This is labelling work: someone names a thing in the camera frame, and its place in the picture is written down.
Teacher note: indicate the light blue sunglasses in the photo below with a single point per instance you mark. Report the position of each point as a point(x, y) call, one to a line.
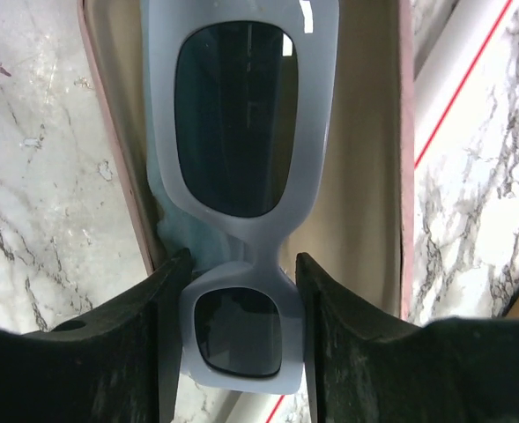
point(238, 99)

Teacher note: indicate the white PVC pipe rack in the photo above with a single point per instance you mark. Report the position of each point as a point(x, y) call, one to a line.
point(466, 159)

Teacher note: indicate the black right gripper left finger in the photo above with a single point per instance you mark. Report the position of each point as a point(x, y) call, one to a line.
point(119, 362)

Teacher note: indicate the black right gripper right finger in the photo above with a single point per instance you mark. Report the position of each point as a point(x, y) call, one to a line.
point(364, 365)

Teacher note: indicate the pink glasses case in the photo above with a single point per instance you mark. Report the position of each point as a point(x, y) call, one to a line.
point(361, 228)

